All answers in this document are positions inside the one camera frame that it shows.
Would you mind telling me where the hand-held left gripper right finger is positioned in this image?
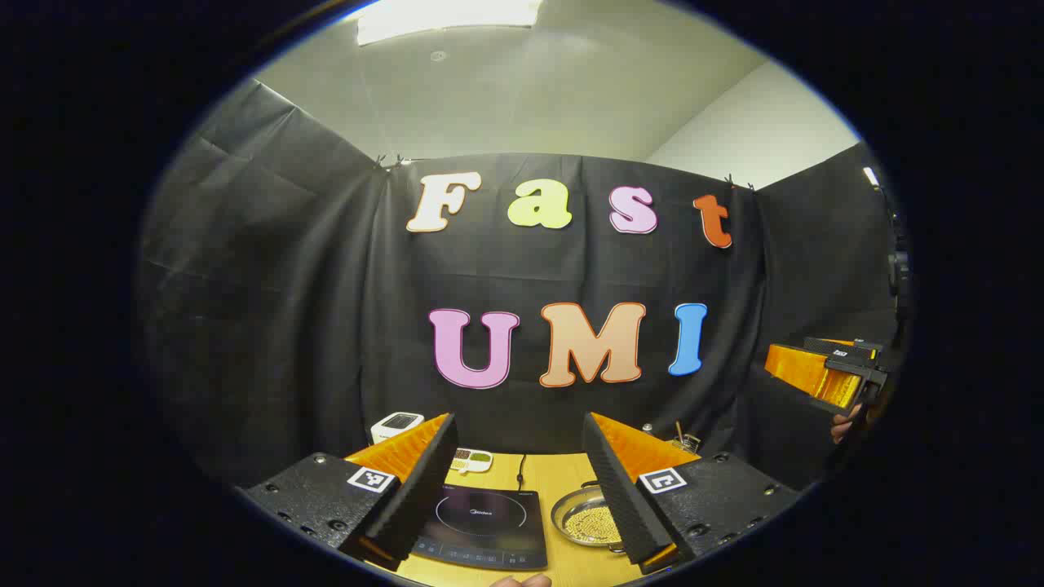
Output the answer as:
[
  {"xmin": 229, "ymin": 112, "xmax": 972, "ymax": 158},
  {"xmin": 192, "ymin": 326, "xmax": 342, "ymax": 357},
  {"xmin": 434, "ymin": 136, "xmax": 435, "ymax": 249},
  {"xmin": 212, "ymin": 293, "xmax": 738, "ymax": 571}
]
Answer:
[{"xmin": 582, "ymin": 412, "xmax": 800, "ymax": 576}]

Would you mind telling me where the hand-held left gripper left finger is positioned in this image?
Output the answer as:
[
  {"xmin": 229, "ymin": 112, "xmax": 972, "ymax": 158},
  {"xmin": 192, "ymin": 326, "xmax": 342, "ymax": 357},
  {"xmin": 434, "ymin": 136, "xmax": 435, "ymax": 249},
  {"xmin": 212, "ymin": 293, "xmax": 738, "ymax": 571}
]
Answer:
[{"xmin": 243, "ymin": 413, "xmax": 458, "ymax": 572}]

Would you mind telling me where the stainless steel pot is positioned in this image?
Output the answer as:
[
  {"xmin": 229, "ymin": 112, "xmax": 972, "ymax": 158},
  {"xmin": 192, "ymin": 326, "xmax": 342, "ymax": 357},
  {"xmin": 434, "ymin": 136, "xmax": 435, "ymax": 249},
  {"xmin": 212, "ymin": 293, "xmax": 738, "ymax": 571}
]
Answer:
[{"xmin": 551, "ymin": 480, "xmax": 630, "ymax": 556}]

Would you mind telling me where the black induction cooktop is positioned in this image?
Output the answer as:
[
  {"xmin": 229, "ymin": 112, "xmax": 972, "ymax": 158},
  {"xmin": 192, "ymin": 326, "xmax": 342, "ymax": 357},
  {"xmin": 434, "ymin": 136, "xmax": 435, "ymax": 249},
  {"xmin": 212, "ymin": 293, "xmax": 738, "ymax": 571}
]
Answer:
[{"xmin": 410, "ymin": 485, "xmax": 549, "ymax": 572}]

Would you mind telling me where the pile of yellow soybeans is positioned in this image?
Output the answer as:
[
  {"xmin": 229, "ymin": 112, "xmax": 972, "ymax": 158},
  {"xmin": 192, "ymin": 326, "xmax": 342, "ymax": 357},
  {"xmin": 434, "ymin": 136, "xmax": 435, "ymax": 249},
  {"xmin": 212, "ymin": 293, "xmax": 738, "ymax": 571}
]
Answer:
[{"xmin": 563, "ymin": 504, "xmax": 622, "ymax": 544}]

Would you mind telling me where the white toaster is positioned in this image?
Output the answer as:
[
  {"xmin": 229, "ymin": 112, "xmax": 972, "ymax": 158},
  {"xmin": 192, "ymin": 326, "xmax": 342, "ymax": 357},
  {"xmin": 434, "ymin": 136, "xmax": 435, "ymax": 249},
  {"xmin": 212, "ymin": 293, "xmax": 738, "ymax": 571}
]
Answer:
[{"xmin": 370, "ymin": 412, "xmax": 425, "ymax": 445}]

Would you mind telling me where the ceiling light panel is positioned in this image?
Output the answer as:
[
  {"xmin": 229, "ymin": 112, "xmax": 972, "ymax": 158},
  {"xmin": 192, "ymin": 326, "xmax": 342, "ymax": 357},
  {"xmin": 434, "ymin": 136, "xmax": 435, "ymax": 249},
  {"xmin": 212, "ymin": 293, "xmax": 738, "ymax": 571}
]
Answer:
[{"xmin": 356, "ymin": 0, "xmax": 544, "ymax": 46}]

